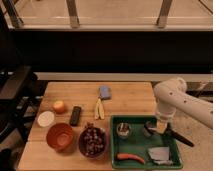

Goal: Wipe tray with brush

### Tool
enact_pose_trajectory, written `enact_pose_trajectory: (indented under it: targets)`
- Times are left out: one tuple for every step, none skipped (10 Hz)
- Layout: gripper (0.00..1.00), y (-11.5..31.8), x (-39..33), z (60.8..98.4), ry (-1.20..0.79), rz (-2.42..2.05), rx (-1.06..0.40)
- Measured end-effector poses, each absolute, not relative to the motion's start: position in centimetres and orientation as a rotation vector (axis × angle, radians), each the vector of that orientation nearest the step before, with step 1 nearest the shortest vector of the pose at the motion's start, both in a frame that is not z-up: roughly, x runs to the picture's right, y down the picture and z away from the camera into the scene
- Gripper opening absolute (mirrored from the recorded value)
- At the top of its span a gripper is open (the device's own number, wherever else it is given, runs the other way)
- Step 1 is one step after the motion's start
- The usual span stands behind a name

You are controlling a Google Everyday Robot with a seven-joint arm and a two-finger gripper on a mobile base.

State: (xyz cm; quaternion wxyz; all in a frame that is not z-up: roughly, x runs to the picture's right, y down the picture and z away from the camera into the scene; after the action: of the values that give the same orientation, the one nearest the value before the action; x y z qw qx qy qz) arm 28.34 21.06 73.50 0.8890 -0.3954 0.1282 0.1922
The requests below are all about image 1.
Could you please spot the grey cloth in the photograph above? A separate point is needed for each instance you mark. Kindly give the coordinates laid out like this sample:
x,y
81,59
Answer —
x,y
160,155

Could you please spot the black remote control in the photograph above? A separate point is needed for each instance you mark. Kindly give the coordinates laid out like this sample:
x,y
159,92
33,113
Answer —
x,y
75,116

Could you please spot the green plastic tray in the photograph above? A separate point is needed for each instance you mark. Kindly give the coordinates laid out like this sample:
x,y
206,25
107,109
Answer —
x,y
137,143

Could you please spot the blue sponge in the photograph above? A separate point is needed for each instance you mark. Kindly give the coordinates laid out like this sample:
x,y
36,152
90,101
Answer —
x,y
105,93

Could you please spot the white round lid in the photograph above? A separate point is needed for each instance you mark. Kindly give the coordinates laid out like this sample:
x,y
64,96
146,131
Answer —
x,y
45,119

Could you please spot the black chair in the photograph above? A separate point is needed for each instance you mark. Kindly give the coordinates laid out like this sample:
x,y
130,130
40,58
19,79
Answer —
x,y
17,91

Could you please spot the orange empty bowl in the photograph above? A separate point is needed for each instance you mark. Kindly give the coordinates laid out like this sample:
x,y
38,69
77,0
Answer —
x,y
60,136

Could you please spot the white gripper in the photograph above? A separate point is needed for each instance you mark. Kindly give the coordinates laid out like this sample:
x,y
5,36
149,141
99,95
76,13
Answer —
x,y
163,124

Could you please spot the orange carrot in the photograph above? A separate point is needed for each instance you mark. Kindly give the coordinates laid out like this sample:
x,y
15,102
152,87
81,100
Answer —
x,y
126,156

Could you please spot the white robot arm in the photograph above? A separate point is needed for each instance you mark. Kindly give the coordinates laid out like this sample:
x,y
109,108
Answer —
x,y
171,95

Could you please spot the small metal cup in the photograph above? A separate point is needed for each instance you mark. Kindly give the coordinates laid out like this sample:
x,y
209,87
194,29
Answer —
x,y
123,130

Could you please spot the black handled brush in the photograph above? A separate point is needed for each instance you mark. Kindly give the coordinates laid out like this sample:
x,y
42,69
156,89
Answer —
x,y
149,130

